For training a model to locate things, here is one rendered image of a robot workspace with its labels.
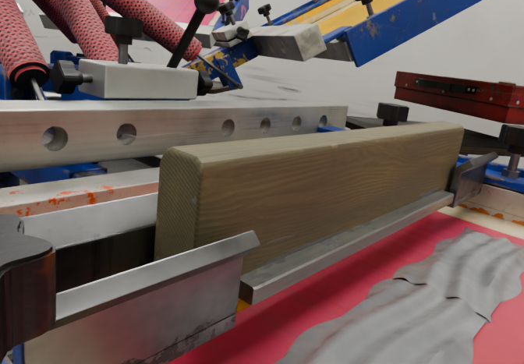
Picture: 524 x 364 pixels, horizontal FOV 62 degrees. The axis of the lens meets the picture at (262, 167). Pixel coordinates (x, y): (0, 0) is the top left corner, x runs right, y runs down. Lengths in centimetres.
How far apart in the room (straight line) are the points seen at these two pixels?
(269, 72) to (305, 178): 278
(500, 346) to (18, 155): 37
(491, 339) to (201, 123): 34
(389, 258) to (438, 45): 212
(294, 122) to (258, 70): 245
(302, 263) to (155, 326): 10
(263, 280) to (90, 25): 59
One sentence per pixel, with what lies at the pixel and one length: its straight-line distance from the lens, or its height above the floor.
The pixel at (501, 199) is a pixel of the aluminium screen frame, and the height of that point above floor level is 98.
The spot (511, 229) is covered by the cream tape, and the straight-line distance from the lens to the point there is 55.
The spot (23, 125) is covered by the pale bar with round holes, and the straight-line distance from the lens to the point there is 40.
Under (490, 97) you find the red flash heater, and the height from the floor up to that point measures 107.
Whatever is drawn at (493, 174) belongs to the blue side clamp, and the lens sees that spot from 59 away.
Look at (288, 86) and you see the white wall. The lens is 291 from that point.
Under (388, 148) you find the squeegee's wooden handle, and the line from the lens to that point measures 33.
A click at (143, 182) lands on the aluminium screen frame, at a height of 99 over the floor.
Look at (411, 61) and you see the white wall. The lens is 250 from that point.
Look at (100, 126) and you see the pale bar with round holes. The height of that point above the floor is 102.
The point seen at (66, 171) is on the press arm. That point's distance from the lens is 66.
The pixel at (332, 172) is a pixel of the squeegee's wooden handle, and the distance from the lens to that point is 27.
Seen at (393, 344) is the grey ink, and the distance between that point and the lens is 27.
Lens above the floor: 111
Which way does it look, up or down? 15 degrees down
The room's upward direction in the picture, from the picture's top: 7 degrees clockwise
